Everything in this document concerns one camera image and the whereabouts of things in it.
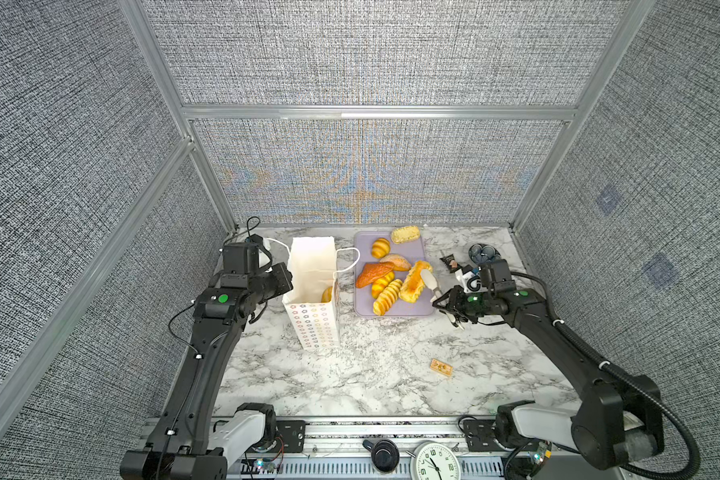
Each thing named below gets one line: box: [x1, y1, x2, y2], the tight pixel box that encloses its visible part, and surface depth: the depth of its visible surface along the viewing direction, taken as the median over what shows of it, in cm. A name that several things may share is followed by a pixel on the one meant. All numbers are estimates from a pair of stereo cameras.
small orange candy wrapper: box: [429, 358, 454, 376], surface depth 85 cm
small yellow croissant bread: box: [371, 238, 391, 259], surface depth 111 cm
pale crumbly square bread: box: [391, 226, 421, 244], surface depth 115 cm
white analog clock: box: [410, 441, 462, 480], surface depth 68 cm
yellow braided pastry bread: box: [399, 260, 432, 303], surface depth 91 cm
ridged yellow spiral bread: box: [373, 279, 403, 316], surface depth 94 cm
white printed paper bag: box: [282, 236, 340, 351], surface depth 80 cm
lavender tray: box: [353, 231, 434, 316], surface depth 100 cm
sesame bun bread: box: [379, 253, 412, 271], surface depth 105 cm
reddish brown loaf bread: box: [356, 262, 394, 288], surface depth 100 cm
